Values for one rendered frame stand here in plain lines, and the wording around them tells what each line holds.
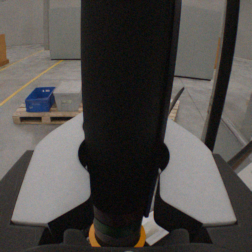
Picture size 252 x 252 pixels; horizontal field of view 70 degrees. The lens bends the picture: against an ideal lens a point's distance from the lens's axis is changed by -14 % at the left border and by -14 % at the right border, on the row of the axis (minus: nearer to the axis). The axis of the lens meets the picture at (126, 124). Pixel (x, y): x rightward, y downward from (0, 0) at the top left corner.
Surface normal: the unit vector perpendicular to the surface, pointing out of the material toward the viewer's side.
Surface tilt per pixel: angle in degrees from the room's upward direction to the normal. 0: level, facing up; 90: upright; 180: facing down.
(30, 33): 90
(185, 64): 90
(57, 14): 90
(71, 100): 95
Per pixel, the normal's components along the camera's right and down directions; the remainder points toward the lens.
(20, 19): -0.06, 0.50
